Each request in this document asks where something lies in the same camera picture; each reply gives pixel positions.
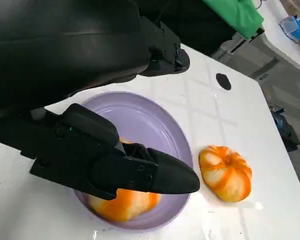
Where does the dark bag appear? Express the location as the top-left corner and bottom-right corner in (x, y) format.
(269, 104), (300, 152)

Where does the green cloth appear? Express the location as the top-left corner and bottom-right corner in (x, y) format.
(202, 0), (265, 41)

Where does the blue and white plastic bag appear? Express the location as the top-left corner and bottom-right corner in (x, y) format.
(279, 14), (300, 46)

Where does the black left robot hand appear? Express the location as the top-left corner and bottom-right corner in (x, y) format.
(0, 0), (201, 201)

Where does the orange and white bread roll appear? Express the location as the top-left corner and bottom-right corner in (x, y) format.
(198, 145), (253, 203)
(88, 136), (163, 223)

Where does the lilac plate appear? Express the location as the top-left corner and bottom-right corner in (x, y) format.
(73, 91), (193, 232)

